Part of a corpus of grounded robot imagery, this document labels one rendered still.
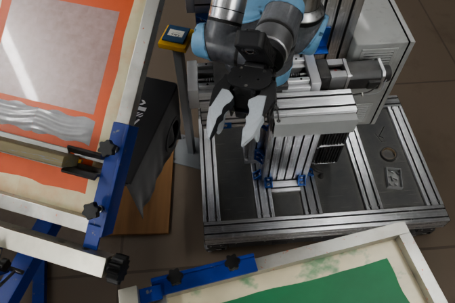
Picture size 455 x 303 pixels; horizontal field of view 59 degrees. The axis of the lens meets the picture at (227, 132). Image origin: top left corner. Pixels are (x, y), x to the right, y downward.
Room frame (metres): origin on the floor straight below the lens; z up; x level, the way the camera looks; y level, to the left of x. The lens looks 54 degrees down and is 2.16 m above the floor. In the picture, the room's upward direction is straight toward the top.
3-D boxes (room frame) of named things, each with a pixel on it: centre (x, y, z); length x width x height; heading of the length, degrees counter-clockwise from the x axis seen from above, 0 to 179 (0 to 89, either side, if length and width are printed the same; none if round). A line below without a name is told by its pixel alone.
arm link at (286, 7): (0.63, -0.10, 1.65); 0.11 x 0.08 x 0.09; 160
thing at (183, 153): (1.39, 0.23, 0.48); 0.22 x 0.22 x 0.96; 74
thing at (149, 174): (0.88, 0.31, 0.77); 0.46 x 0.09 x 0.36; 164
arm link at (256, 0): (0.92, -0.07, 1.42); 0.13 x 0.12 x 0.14; 70
